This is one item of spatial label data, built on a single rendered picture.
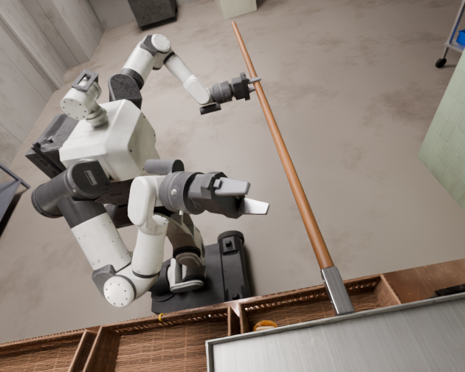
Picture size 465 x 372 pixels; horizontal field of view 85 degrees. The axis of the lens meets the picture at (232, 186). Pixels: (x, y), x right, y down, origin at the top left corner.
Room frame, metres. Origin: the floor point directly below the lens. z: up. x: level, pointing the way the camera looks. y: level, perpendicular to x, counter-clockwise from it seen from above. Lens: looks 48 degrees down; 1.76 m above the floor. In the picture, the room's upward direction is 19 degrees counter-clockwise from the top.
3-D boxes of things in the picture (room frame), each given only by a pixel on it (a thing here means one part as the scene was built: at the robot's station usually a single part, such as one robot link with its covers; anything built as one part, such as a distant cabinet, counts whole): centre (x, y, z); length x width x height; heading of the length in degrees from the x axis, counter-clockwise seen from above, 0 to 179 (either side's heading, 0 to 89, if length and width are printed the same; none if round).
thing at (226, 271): (0.75, 0.42, 0.19); 0.64 x 0.52 x 0.33; 83
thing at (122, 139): (0.75, 0.37, 1.27); 0.34 x 0.30 x 0.36; 165
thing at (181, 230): (0.74, 0.32, 0.78); 0.18 x 0.15 x 0.47; 173
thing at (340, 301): (0.14, -0.13, 1.19); 0.09 x 0.04 x 0.03; 173
